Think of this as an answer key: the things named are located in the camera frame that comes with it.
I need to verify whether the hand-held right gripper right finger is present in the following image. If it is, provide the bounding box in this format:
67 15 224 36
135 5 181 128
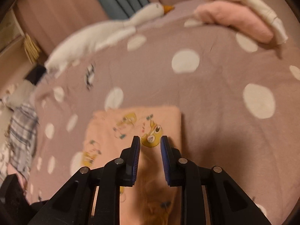
160 135 272 225

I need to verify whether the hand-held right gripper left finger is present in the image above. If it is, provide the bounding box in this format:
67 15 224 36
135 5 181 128
28 135 141 225

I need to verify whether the orange cartoon print shirt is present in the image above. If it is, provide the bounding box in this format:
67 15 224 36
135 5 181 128
83 105 185 225

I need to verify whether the light pink cloth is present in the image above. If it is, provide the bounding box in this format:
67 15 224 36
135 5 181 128
7 164 29 185

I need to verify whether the plaid cloth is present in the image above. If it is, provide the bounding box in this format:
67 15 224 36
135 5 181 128
7 102 39 174

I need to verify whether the mauve polka dot blanket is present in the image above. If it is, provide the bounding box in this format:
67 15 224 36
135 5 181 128
23 0 300 225

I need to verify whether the grey pillow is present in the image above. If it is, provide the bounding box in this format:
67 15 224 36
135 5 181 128
7 80 36 108

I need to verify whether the dark cloth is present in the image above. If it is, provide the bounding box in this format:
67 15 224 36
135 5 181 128
25 64 47 86

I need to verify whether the white goose plush toy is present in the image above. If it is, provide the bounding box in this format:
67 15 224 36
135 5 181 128
44 2 175 75

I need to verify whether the straw tassel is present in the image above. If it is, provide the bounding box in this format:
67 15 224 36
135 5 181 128
23 33 42 63

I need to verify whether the pink folded cloth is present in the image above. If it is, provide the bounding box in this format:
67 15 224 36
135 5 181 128
194 0 275 44

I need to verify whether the pink curtain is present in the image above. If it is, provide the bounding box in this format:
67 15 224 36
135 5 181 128
15 0 195 54

